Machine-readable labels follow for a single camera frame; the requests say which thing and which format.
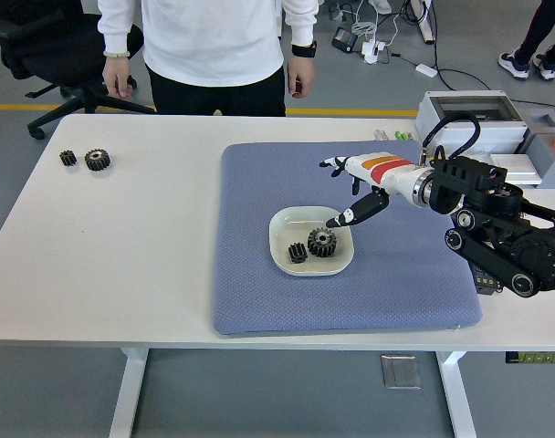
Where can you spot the grey block with square hole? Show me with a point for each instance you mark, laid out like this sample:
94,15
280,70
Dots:
544,146

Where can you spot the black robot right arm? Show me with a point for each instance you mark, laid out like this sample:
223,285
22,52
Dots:
528,255

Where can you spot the black office chair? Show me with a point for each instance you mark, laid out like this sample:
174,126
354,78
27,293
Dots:
54,55

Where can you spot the person's white shoe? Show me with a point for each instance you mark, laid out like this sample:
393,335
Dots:
381,5

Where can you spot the white square dish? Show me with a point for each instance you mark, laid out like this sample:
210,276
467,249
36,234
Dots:
286,228

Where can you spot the white switch plate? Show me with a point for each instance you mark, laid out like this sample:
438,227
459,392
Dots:
515,168

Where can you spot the person's left hand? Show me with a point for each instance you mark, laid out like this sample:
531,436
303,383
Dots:
301,75

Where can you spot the white table leg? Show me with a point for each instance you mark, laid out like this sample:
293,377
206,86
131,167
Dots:
457,397
127,397

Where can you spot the metal floor plate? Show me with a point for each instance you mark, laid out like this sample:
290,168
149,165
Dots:
401,372

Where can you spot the black wrist watch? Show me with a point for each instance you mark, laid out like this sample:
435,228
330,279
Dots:
304,49

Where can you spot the blue-grey quilted mat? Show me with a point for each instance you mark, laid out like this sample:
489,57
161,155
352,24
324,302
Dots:
305,301

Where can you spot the person's right hand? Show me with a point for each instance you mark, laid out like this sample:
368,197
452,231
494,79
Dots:
118,75

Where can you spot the small white box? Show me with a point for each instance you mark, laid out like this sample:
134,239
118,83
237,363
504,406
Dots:
426,70

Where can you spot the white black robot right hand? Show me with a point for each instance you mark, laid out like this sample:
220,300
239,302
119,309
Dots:
378,173

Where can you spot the white power adapter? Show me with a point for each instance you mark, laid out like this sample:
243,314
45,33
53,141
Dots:
372,51

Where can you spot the black device on floor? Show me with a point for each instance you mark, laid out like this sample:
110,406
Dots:
343,38

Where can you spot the large black gear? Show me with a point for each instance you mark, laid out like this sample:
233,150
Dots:
97,160
322,244

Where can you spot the grey electrical enclosure box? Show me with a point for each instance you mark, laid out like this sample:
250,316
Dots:
501,134

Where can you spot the green label strip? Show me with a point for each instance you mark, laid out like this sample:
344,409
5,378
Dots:
537,357

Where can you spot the green plastic connector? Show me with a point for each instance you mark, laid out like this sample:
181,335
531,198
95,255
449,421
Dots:
403,136

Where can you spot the white desk leg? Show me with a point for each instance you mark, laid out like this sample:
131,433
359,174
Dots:
426,23

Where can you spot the person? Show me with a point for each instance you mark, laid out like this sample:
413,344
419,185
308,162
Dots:
540,32
213,41

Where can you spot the clear plastic connector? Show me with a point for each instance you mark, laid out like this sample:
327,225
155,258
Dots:
381,135

